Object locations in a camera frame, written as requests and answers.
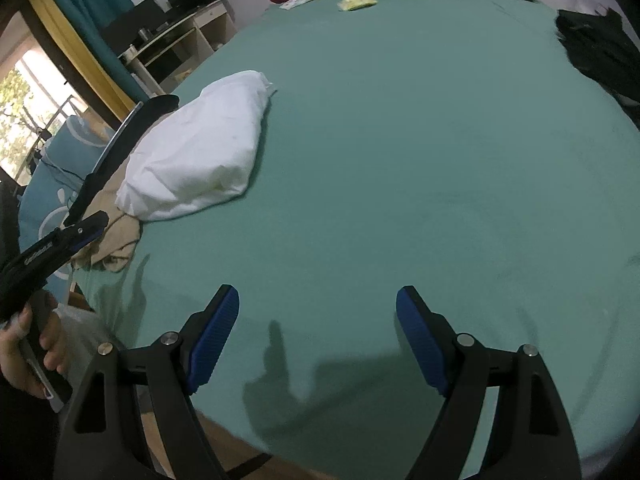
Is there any teal curtain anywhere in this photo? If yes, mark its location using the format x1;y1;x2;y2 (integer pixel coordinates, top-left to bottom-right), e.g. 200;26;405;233
40;0;136;61

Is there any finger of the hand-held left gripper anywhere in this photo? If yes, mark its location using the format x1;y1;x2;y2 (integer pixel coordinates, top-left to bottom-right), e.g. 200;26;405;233
60;211;110;252

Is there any window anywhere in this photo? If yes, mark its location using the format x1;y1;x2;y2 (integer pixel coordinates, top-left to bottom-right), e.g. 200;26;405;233
0;45;76;181

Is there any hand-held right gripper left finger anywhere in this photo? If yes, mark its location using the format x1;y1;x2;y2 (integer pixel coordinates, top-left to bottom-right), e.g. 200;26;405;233
52;284;241;480

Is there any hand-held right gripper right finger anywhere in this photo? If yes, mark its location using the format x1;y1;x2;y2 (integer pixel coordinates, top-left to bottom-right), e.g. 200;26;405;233
396;285;583;480

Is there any cream desk shelf unit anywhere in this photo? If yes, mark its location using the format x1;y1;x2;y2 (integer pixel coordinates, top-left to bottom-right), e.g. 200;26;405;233
120;0;237;98

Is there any person's left hand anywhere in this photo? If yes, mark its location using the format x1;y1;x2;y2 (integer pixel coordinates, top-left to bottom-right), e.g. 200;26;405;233
0;292;71;401

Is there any black monitor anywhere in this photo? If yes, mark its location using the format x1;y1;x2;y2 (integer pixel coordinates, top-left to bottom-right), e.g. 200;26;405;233
102;0;166;56

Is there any white hoodie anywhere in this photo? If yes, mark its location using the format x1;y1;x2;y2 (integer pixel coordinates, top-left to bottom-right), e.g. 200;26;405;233
115;70;277;222

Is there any black garment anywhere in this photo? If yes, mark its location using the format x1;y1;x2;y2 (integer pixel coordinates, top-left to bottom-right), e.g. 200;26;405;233
555;7;640;126

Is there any green bed sheet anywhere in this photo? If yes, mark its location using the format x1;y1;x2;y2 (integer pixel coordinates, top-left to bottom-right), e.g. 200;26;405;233
75;0;640;480

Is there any black chair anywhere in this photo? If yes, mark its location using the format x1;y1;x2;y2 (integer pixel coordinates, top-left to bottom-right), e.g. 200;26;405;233
62;94;180;228

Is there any beige cloth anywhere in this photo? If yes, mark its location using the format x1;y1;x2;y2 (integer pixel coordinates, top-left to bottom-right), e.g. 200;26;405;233
70;160;143;273

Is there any teal printed cushion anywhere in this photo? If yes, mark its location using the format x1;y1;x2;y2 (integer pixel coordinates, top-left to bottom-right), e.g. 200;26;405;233
17;115;126;306

